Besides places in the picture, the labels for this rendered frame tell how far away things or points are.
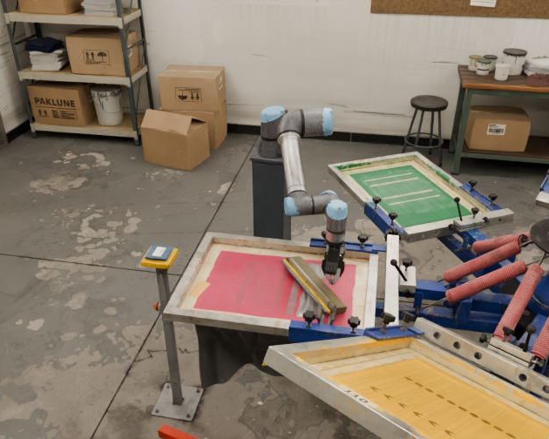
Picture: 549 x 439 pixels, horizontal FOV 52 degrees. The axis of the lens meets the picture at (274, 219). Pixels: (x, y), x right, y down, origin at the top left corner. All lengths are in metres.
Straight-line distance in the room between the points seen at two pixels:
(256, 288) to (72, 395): 1.42
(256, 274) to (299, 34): 3.77
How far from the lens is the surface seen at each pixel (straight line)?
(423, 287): 2.27
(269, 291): 2.32
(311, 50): 5.86
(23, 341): 3.81
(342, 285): 2.37
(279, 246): 2.55
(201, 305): 2.27
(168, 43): 6.22
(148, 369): 3.41
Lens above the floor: 2.39
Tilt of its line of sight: 31 degrees down
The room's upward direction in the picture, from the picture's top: straight up
